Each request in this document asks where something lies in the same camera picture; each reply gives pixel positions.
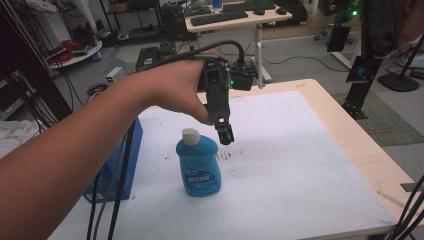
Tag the person's left hand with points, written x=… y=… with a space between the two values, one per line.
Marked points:
x=173 y=86

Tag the grey floor mat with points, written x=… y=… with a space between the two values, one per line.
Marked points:
x=386 y=120

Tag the white desk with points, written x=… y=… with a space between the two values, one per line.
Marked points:
x=243 y=21

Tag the small white box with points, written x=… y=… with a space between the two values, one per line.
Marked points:
x=115 y=75

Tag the black computer mouse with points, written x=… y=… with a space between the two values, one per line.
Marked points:
x=281 y=11
x=259 y=12

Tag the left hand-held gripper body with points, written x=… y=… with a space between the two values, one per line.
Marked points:
x=218 y=90

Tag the round black stand base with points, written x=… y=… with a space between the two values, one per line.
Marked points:
x=398 y=82

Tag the black panel on stand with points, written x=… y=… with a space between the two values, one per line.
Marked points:
x=338 y=38

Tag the black keyboard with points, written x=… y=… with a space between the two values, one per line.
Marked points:
x=218 y=17
x=248 y=5

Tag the black computer tower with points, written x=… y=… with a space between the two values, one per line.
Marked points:
x=173 y=21

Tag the black metal stand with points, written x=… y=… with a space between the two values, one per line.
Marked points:
x=361 y=86

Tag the round white table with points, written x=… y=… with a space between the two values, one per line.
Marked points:
x=78 y=55

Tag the blue cardboard box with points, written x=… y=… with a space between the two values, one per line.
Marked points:
x=131 y=160

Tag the white cloth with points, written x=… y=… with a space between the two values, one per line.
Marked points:
x=16 y=135

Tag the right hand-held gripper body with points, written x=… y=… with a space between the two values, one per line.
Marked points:
x=381 y=26

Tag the black equipment case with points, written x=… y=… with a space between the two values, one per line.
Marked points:
x=147 y=59

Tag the person's right hand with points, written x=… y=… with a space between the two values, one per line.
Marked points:
x=413 y=20

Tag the blue bottle with white cap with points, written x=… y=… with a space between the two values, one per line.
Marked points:
x=199 y=166

